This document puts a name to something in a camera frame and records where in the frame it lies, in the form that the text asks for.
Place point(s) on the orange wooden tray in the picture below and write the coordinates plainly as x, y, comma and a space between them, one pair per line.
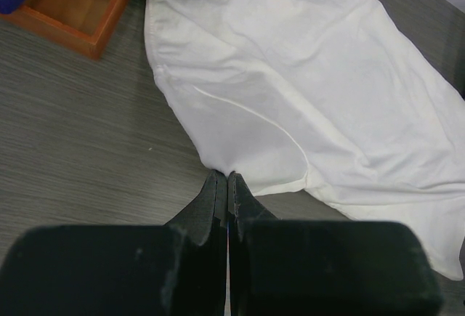
84, 26

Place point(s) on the white t shirt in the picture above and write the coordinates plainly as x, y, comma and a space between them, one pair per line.
326, 96

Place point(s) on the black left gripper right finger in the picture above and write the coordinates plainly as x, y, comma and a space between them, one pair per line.
323, 267

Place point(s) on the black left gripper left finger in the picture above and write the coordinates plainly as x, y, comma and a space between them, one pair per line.
178, 268

